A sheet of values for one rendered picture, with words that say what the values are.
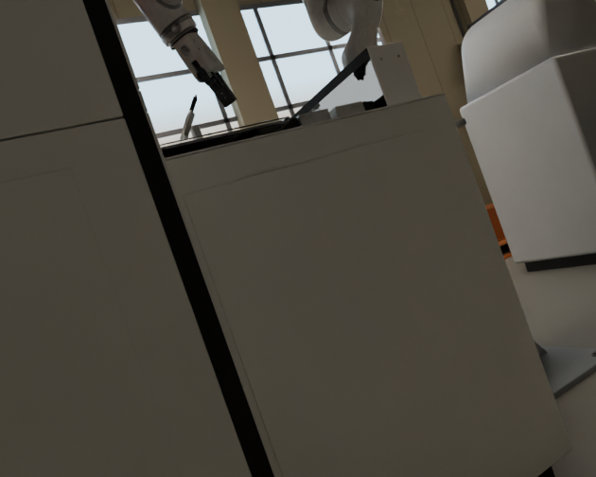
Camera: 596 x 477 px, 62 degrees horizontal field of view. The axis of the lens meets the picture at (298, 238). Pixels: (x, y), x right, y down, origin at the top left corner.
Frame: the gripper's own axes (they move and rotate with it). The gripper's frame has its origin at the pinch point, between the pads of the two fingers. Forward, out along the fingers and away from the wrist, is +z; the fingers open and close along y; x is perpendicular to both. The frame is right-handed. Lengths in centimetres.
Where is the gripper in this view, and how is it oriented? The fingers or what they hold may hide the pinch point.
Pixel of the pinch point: (225, 96)
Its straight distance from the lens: 121.0
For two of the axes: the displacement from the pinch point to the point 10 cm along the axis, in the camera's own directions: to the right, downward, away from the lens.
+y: 1.1, -3.9, 9.1
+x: -8.1, 5.0, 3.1
